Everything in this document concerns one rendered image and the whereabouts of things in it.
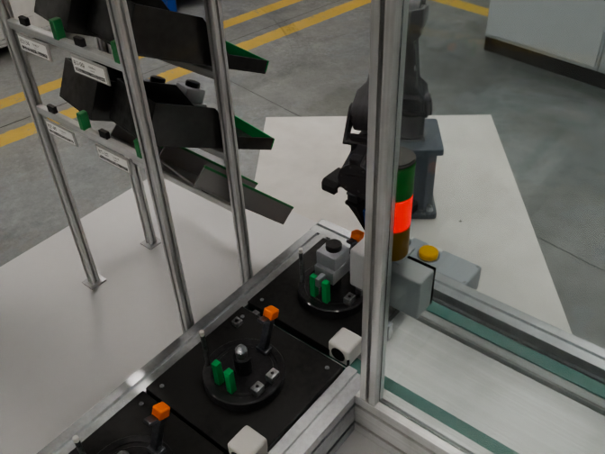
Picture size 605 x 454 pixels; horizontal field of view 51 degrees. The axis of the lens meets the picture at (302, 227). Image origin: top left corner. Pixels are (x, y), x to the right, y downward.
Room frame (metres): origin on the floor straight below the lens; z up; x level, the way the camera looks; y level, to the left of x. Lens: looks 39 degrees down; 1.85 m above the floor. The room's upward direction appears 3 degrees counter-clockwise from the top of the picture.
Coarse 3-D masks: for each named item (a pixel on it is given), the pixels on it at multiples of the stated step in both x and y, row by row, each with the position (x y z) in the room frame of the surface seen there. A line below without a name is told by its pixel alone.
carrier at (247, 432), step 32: (256, 320) 0.83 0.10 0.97; (192, 352) 0.76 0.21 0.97; (224, 352) 0.74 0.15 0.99; (256, 352) 0.73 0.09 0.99; (288, 352) 0.75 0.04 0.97; (160, 384) 0.69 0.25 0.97; (192, 384) 0.69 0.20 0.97; (224, 384) 0.67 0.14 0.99; (256, 384) 0.65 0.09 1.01; (288, 384) 0.68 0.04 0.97; (320, 384) 0.67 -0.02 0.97; (192, 416) 0.62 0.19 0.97; (224, 416) 0.62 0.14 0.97; (256, 416) 0.62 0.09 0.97; (288, 416) 0.61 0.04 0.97; (224, 448) 0.56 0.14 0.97; (256, 448) 0.55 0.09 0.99
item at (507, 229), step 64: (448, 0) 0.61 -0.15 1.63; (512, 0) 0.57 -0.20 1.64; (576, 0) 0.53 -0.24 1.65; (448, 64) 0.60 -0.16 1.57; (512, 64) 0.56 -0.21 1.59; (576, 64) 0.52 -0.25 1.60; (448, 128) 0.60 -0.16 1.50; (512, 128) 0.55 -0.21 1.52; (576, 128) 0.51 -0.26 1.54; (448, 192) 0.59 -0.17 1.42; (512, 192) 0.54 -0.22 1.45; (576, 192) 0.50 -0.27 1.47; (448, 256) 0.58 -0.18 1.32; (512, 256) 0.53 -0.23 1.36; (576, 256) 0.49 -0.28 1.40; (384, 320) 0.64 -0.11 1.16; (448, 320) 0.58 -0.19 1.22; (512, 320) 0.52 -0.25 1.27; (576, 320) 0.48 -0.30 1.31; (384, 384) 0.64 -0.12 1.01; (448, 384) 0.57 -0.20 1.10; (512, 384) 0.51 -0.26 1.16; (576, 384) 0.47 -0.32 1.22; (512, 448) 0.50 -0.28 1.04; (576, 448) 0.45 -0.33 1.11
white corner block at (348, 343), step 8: (344, 328) 0.78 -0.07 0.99; (336, 336) 0.76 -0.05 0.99; (344, 336) 0.76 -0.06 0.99; (352, 336) 0.76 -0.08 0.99; (336, 344) 0.74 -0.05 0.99; (344, 344) 0.74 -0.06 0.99; (352, 344) 0.74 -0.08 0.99; (360, 344) 0.75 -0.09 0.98; (336, 352) 0.74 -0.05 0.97; (344, 352) 0.73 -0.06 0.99; (352, 352) 0.73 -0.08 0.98; (360, 352) 0.75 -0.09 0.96; (344, 360) 0.73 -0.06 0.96; (352, 360) 0.73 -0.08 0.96
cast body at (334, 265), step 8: (336, 240) 0.90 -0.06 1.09; (320, 248) 0.89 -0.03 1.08; (328, 248) 0.88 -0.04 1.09; (336, 248) 0.88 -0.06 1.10; (344, 248) 0.89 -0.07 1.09; (320, 256) 0.88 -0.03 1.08; (328, 256) 0.87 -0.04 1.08; (336, 256) 0.87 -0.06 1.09; (344, 256) 0.88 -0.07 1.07; (320, 264) 0.88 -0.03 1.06; (328, 264) 0.87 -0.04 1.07; (336, 264) 0.86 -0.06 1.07; (344, 264) 0.88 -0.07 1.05; (320, 272) 0.87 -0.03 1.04; (328, 272) 0.86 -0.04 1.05; (336, 272) 0.86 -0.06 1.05; (344, 272) 0.88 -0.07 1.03; (320, 280) 0.85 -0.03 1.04; (336, 280) 0.86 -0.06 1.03
